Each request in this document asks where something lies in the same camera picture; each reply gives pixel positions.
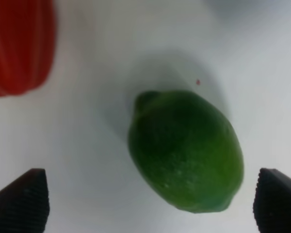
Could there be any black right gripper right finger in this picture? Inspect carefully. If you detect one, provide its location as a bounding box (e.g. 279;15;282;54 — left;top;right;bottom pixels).
253;168;291;233

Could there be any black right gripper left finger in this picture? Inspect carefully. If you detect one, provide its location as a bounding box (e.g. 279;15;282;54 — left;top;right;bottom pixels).
0;168;50;233

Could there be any green lime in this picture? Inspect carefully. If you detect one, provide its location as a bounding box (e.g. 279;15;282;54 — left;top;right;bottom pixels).
128;90;244;214

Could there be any red bell pepper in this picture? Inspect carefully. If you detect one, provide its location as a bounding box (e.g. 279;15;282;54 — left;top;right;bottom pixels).
0;0;57;97

